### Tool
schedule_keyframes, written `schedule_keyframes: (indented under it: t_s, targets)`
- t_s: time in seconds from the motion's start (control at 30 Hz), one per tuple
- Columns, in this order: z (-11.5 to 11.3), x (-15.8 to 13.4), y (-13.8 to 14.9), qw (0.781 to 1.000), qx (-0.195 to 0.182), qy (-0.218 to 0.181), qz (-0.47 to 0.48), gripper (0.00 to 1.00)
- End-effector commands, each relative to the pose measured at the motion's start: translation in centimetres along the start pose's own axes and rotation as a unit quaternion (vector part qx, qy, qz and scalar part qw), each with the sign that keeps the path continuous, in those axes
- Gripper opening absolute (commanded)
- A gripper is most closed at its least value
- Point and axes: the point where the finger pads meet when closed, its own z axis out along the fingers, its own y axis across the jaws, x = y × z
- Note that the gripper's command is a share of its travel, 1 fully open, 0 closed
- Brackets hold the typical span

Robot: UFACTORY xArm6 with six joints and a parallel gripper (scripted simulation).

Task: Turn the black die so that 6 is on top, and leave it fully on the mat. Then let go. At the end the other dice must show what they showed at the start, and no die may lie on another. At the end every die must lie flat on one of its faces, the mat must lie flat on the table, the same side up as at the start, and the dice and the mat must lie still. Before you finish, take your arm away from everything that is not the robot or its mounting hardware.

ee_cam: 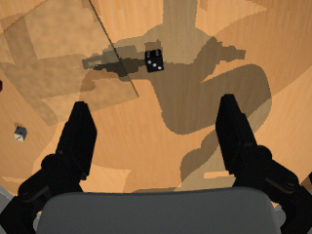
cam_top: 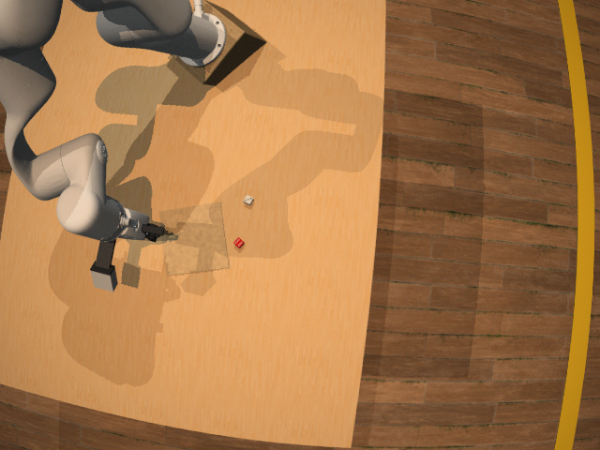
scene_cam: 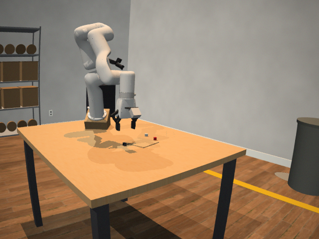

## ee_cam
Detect brown mat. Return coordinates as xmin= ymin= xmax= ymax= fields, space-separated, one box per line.
xmin=0 ymin=0 xmax=138 ymax=126

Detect white die with black pips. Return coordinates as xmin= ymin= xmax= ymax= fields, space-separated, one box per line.
xmin=14 ymin=127 xmax=26 ymax=141

